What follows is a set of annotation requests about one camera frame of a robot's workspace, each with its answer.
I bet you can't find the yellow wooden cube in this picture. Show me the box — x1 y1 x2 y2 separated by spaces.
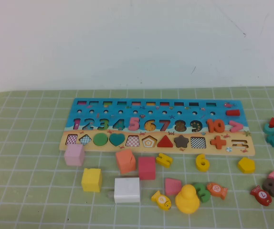
81 167 103 193

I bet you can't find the pink trapezoid piece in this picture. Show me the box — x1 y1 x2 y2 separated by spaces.
164 177 182 196

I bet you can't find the yellow number six piece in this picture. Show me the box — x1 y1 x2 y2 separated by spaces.
195 154 211 172

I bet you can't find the crimson wooden cube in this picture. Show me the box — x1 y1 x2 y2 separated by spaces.
138 156 157 181

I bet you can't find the teal heart piece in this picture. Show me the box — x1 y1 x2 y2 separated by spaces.
109 133 126 147

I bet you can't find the yellow pentagon piece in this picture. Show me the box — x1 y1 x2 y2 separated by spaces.
237 156 256 174

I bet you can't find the red minus bar piece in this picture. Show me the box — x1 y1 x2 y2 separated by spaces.
225 109 241 117

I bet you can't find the green checked table mat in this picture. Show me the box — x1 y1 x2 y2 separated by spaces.
0 86 274 229

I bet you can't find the pink greater-than sign piece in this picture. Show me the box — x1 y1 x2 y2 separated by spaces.
229 120 244 133

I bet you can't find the brown number eight piece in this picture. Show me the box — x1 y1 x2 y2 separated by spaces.
263 178 274 198

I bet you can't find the red triangle piece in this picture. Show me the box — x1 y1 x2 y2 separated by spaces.
157 135 175 148

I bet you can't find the pink wooden cube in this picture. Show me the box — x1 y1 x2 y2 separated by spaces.
63 144 85 167

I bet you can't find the yellow wooden fish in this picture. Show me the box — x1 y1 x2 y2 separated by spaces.
151 190 172 211

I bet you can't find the orange plus sign piece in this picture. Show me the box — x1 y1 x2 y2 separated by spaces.
210 135 227 150

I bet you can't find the yellow rubber duck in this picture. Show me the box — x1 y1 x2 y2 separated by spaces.
175 183 201 214

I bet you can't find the wooden number shape puzzle board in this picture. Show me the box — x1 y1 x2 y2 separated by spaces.
59 97 257 157

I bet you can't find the brown star piece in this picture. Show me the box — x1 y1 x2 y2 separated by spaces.
174 135 190 148

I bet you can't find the white cube block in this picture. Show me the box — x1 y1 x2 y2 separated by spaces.
107 177 141 204

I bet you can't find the pink number five piece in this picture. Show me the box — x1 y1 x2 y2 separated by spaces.
128 116 143 131

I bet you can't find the orange number ten piece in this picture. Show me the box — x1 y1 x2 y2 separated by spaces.
206 118 226 134

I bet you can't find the green number three piece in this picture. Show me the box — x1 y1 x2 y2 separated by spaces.
194 182 211 203

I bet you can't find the orange wooden cube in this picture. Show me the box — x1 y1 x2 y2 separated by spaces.
115 149 137 175

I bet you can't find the green circle piece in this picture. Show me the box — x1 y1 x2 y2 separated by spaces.
93 133 108 146

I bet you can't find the red wooden fish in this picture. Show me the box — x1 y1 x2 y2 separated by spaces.
250 185 273 207

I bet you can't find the orange wooden fish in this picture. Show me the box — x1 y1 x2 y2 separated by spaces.
206 182 228 200

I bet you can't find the yellow notched sign piece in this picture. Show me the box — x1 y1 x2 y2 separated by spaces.
155 152 173 168

